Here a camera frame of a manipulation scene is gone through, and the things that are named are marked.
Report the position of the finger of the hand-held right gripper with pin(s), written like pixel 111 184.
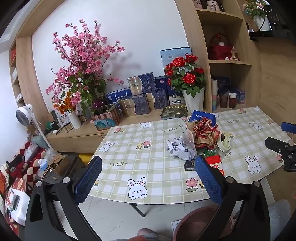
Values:
pixel 289 128
pixel 288 157

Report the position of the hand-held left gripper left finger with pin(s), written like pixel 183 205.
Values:
pixel 89 178

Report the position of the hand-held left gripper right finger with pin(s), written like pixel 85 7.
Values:
pixel 208 180

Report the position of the red white cigarette pack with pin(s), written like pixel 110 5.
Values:
pixel 214 163

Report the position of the brown round waste bin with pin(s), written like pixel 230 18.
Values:
pixel 196 222

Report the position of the white paper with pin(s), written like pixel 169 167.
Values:
pixel 177 149

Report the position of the black storage box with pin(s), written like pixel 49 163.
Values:
pixel 74 164

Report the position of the black cigarette pack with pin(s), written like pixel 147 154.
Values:
pixel 190 165

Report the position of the cardboard box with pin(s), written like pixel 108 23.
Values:
pixel 54 171

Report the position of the round cream lid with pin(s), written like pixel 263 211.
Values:
pixel 224 141

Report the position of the red gold ribbon bundle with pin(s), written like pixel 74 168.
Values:
pixel 204 136

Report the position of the white crumpled plastic bag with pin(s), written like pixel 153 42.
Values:
pixel 47 158

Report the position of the clear plastic wrapper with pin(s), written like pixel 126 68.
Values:
pixel 187 139

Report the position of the checked rabbit-print tablecloth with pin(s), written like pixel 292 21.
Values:
pixel 143 171

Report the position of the row of small brown bottles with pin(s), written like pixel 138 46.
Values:
pixel 69 126

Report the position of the small blue box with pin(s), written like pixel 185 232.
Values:
pixel 240 96

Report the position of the white slim vase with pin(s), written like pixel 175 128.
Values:
pixel 75 120

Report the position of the person's right leg fuzzy pants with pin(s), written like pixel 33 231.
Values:
pixel 279 217

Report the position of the red cup with white rim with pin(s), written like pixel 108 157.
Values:
pixel 232 100

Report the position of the blue flat carton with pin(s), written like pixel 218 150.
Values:
pixel 203 115

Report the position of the dark red cup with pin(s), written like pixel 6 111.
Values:
pixel 223 102

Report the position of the purple flower bunch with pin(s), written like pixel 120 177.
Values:
pixel 98 105

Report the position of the red checked blanket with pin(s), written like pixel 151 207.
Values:
pixel 13 171

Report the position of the white paper bag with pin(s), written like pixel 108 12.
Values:
pixel 19 208

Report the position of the gold foil tray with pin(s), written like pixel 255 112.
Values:
pixel 174 112

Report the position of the orange flower bunch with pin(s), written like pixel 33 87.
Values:
pixel 66 104

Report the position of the dark blue patterned box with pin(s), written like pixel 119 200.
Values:
pixel 223 84

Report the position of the white angular vase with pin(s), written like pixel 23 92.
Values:
pixel 194 102

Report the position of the pastel cup stack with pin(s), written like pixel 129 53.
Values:
pixel 214 97

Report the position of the blue white carton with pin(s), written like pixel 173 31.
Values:
pixel 118 97

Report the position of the navy white gift box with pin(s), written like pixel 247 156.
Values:
pixel 175 98

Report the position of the white desk fan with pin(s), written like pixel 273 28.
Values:
pixel 24 114

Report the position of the perfume bottle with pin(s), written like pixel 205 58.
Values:
pixel 234 54

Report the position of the black metal rack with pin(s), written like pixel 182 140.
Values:
pixel 282 30

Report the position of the red gift basket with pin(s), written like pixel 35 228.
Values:
pixel 219 52

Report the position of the light wood shelving unit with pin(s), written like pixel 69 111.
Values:
pixel 198 69

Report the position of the red rose bouquet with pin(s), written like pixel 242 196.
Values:
pixel 185 74

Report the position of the pink blossom bouquet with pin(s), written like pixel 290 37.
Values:
pixel 85 58

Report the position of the pink flower potted plant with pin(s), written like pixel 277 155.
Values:
pixel 255 9

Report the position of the large pale blue box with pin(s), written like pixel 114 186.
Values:
pixel 168 55

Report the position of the black folding table frame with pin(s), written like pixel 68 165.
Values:
pixel 138 210

